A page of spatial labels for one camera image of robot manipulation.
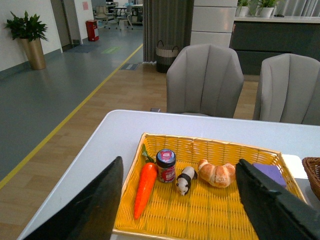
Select toy croissant bread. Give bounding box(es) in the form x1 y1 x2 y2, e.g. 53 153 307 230
198 159 236 188

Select small jar with red label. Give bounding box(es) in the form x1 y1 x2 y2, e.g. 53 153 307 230
156 148 176 183

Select distant office chair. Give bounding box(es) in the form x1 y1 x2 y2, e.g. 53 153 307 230
94 5 111 28

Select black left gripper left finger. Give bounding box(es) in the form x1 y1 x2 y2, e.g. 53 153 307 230
25 156 124 240

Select orange toy carrot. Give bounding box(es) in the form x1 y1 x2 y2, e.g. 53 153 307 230
133 144 158 220

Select grey curtain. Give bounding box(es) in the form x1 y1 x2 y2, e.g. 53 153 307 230
142 0 194 62

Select yellow woven basket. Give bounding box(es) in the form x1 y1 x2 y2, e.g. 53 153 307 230
113 133 304 240

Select white potted plant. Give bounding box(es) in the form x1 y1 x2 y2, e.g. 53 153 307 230
257 0 278 18
235 0 251 17

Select green plant in gold pot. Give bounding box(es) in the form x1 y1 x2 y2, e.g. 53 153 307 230
5 11 48 70

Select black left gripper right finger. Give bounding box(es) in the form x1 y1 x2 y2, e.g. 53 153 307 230
235 159 320 240

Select purple block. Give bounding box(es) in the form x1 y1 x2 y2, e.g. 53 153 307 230
252 163 287 188

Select brown wicker basket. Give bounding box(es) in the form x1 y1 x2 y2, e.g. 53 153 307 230
302 157 320 200

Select toy panda figurine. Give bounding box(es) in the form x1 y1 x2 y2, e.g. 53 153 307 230
175 166 198 196

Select woven laundry basket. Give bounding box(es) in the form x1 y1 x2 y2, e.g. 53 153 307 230
155 40 179 73

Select grey chair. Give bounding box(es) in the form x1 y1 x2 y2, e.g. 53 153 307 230
253 53 320 126
166 44 244 118

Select red bin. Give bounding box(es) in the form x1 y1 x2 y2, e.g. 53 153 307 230
85 20 99 42

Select grey chair left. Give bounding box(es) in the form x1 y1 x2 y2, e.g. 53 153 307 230
166 44 244 118

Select white card on table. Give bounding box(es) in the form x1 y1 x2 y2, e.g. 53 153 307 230
282 154 308 179

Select white potted plant right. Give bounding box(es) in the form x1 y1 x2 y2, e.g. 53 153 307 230
257 0 278 18

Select dark grey counter cabinet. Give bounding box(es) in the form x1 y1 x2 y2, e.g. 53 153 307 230
230 16 320 75

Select white potted plant left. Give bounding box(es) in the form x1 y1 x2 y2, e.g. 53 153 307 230
235 0 251 17

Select grey chair right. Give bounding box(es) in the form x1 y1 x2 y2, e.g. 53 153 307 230
253 53 320 126

